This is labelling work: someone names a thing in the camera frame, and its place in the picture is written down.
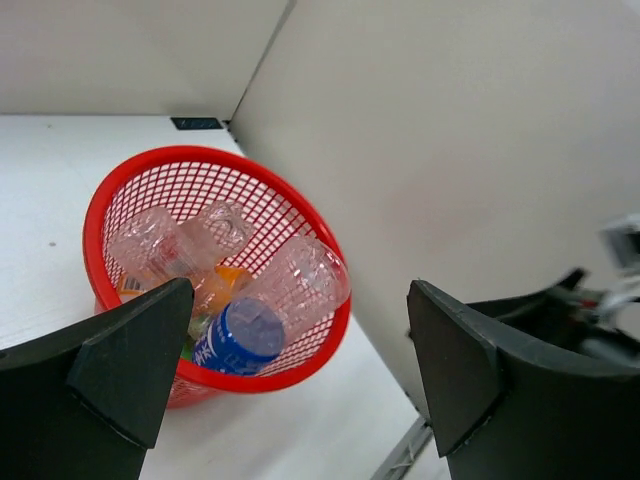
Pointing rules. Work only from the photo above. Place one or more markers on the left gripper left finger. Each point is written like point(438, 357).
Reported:
point(87, 401)

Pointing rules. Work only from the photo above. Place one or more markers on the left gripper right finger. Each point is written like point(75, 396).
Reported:
point(506, 405)

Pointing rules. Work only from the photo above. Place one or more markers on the orange patterned plastic bottle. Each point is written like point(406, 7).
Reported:
point(130, 287)

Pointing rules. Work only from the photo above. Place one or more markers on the green plastic bottle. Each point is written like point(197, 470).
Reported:
point(198, 325)

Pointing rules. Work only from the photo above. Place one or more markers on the red label clear bottle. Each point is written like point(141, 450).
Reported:
point(152, 248)

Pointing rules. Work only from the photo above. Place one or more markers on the blue label clear bottle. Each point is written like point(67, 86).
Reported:
point(303, 283)

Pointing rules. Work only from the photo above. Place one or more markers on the black corner label right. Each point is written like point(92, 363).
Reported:
point(196, 123)

